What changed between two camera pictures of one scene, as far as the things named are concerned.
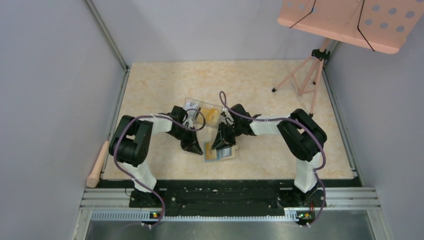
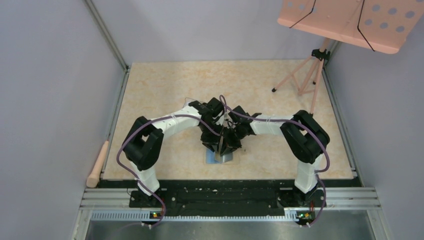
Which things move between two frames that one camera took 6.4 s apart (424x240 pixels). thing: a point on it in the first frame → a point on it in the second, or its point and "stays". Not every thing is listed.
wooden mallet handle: [92, 180] stays
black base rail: [211, 198] stays
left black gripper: [192, 144] → [212, 146]
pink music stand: [380, 25] stays
